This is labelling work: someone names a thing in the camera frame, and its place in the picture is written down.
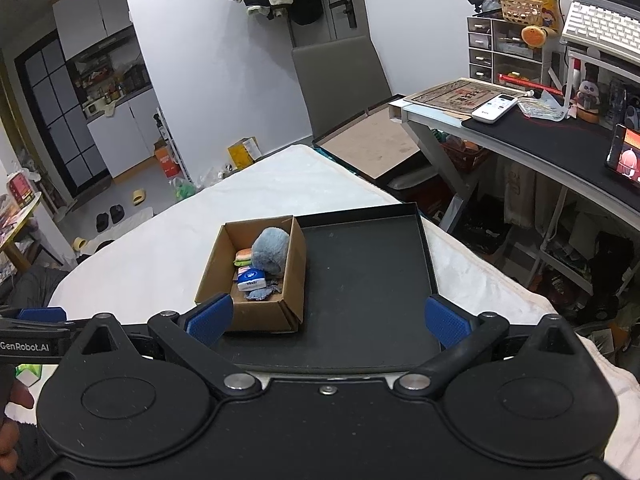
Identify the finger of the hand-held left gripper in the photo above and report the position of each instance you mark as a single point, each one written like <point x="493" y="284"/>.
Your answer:
<point x="42" y="313"/>

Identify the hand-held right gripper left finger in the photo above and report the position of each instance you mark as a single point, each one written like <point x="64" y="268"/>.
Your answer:
<point x="210" y="317"/>

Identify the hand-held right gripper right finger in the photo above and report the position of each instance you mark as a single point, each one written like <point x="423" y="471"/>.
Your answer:
<point x="447" y="322"/>

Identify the blue tissue pack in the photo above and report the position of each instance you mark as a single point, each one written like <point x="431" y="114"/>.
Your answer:
<point x="251" y="277"/>

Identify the brown cardboard box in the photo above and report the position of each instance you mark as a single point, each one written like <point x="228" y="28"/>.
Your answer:
<point x="270" y="310"/>

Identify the orange burger plush toy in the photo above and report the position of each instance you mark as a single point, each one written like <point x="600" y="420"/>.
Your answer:
<point x="243" y="256"/>

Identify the grey-blue plush toy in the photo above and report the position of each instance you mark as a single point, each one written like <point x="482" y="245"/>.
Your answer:
<point x="270" y="250"/>

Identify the black shallow tray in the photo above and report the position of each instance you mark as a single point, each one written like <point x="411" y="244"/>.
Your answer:
<point x="365" y="285"/>

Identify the person's left hand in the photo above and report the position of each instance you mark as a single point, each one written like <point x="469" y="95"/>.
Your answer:
<point x="22" y="397"/>

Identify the dark grey cloth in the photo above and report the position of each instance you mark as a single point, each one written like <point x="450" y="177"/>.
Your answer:
<point x="42" y="285"/>

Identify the blue denim cloth scrap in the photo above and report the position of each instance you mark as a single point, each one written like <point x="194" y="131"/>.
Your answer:
<point x="260" y="294"/>

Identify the tape roll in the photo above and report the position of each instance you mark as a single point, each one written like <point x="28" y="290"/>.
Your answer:
<point x="80" y="243"/>

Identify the round wooden side table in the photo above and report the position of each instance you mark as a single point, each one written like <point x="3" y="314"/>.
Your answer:
<point x="20" y="230"/>

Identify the black slipper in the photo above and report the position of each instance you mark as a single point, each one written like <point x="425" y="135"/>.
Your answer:
<point x="102" y="222"/>
<point x="117" y="214"/>

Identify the green plastic bag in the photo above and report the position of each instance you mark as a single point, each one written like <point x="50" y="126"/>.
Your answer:
<point x="185" y="189"/>

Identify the yellow slipper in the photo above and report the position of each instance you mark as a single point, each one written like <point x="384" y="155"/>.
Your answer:
<point x="138" y="197"/>

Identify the black backpack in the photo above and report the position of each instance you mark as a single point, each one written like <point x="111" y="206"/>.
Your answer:
<point x="607" y="275"/>

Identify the yellow paper bag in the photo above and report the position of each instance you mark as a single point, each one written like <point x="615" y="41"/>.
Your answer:
<point x="243" y="152"/>

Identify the red basket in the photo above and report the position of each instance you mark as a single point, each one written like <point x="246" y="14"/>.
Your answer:
<point x="467" y="155"/>

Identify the white narrow rack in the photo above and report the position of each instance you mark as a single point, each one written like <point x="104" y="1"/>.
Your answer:
<point x="172" y="150"/>

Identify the black-framed glass door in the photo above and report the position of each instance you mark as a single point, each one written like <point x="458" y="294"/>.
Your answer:
<point x="60" y="120"/>

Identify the black-framed brown board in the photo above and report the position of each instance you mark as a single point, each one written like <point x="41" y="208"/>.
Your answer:
<point x="365" y="145"/>

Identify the grey-legged desk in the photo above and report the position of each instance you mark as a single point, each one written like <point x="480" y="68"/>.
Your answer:
<point x="425" y="127"/>

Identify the white low cabinet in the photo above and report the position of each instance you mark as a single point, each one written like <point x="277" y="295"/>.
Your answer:
<point x="130" y="135"/>

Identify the black desk mat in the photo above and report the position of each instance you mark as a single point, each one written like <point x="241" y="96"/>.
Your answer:
<point x="550" y="150"/>

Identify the white remote control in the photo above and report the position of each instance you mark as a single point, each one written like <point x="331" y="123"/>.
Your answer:
<point x="495" y="108"/>

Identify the brown printed board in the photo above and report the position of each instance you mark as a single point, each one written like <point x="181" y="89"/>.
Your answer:
<point x="450" y="95"/>

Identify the clear plastic bag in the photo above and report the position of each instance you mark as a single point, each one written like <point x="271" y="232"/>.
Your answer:
<point x="542" y="108"/>

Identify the smartphone with lit screen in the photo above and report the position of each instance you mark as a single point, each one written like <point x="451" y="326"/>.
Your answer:
<point x="625" y="155"/>

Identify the red paper roll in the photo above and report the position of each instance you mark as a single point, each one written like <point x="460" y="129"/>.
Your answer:
<point x="530" y="84"/>

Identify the grey chair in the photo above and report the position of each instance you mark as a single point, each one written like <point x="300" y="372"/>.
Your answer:
<point x="340" y="85"/>

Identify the small cartoon figurine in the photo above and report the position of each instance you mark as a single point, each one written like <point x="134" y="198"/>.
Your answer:
<point x="586" y="97"/>

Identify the grey drawer organiser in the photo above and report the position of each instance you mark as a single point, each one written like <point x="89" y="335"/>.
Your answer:
<point x="510" y="62"/>

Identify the white desk riser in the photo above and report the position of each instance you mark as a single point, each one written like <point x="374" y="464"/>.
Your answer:
<point x="570" y="80"/>

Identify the orange round plush toy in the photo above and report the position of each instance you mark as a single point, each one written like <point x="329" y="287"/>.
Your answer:
<point x="535" y="36"/>

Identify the white upper cabinet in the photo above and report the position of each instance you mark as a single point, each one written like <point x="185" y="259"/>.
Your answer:
<point x="85" y="15"/>

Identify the wicker basket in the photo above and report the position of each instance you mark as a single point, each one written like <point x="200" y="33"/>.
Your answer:
<point x="520" y="9"/>

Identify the white keyboard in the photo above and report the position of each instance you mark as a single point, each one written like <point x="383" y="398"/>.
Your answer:
<point x="600" y="27"/>

